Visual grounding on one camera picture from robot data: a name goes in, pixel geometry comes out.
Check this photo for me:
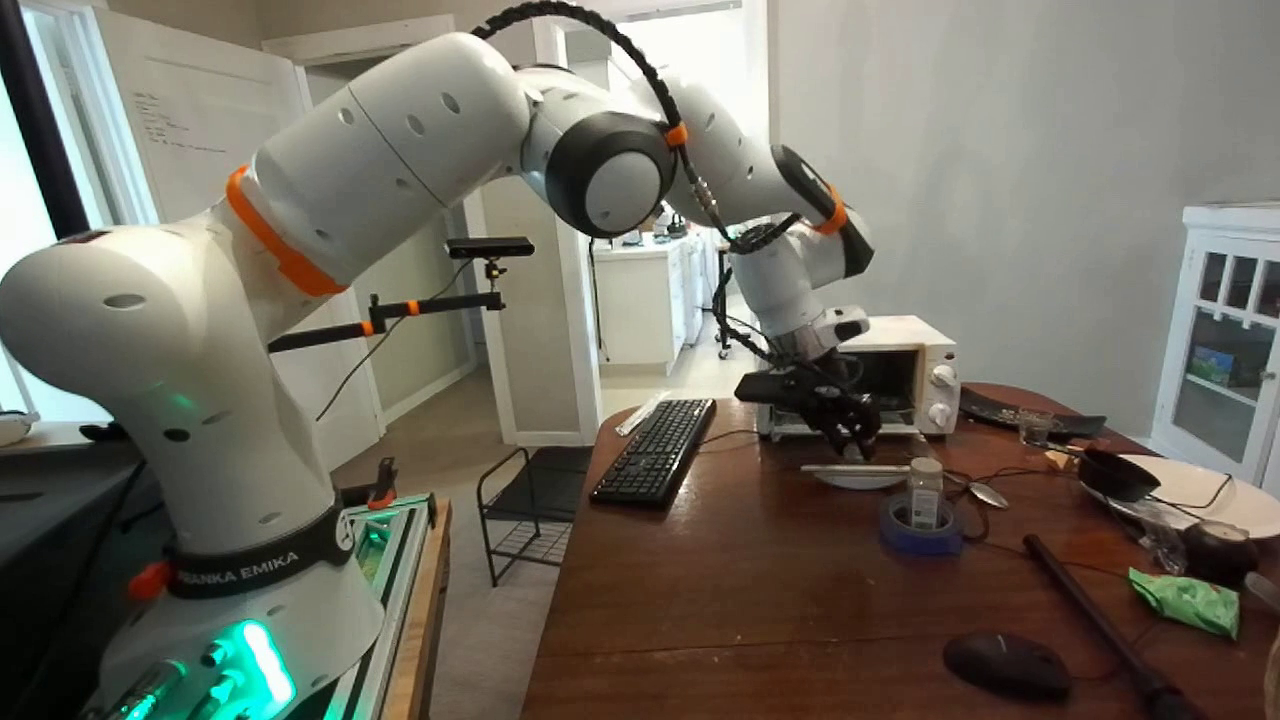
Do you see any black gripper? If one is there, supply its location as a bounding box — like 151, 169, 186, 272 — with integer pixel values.
794, 360, 889, 464

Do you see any white toaster oven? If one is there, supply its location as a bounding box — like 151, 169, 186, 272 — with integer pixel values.
747, 314, 964, 446

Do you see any metal spoon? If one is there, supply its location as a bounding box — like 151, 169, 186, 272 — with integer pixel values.
964, 475, 1017, 515

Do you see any clear drinking glass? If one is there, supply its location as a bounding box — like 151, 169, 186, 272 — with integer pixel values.
1017, 410, 1058, 451

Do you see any black computer keyboard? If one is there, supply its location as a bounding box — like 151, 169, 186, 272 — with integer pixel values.
582, 392, 723, 514

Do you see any black computer mouse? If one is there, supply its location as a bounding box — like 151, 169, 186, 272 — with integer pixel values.
939, 627, 1077, 710

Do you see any black metal stool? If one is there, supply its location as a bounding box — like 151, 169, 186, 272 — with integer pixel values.
470, 446, 600, 593

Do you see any long black stick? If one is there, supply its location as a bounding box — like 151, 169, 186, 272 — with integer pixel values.
1020, 529, 1210, 720

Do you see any green crumpled packet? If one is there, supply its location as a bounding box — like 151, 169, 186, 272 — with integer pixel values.
1122, 564, 1243, 646

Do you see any white glass door cabinet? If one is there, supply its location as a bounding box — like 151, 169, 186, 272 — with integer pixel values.
1149, 200, 1280, 496

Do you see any small black gadget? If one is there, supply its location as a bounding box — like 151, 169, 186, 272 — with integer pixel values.
1175, 522, 1268, 590

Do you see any wooden workbench top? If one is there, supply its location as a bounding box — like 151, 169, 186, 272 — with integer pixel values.
381, 496, 455, 720

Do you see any whiteboard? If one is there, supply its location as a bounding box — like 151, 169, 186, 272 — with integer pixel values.
91, 8, 392, 471

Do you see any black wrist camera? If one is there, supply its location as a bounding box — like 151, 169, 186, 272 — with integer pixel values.
730, 366, 812, 410

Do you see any black stereo camera bar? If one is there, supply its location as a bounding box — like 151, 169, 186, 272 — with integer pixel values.
440, 231, 541, 265

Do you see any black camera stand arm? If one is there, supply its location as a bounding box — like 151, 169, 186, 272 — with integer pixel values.
262, 257, 513, 360

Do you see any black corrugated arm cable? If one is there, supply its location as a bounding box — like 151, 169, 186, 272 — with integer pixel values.
467, 0, 751, 257

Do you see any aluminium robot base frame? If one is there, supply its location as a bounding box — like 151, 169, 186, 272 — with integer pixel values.
312, 487, 442, 720

